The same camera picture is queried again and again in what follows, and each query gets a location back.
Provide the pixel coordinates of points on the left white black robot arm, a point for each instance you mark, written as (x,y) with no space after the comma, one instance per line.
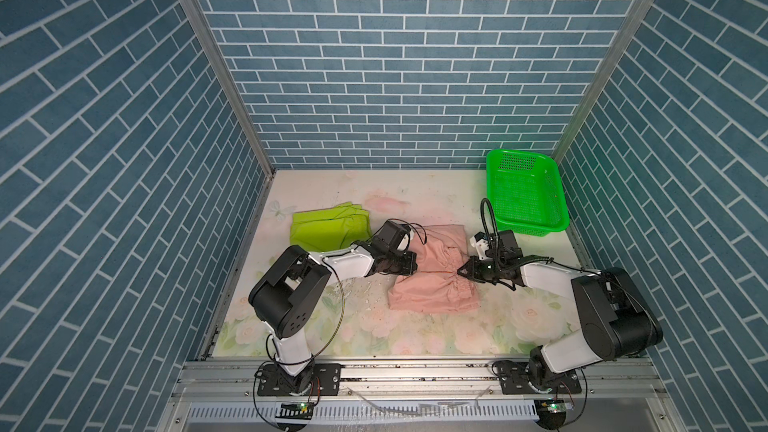
(286,296)

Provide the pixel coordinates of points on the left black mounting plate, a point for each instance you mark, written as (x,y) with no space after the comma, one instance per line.
(317,378)

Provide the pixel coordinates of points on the right aluminium corner post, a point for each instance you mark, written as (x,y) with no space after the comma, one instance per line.
(633,20)

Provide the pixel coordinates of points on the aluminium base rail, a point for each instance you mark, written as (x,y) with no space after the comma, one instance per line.
(452,378)

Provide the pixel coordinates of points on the black mounting plate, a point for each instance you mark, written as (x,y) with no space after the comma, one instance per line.
(317,378)
(510,379)

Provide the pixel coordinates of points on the green plastic basket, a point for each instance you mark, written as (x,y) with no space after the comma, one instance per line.
(526,192)

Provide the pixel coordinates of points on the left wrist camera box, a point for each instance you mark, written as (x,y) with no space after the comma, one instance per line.
(393,236)

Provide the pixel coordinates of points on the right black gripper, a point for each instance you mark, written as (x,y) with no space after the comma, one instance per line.
(472,272)

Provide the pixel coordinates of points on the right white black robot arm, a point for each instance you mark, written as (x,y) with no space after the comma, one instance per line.
(614,320)

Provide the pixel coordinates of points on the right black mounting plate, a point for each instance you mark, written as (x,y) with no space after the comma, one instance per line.
(510,379)

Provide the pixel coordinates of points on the aluminium corner post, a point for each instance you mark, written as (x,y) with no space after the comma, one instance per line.
(633,20)
(209,45)

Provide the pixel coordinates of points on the pink shorts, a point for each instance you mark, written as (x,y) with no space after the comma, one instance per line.
(435,287)

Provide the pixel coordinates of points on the lime green shorts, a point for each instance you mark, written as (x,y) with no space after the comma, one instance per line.
(330,229)

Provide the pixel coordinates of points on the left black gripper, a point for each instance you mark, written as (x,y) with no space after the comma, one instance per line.
(409,267)

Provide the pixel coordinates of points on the left aluminium corner post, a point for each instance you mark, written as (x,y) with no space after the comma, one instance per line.
(209,45)

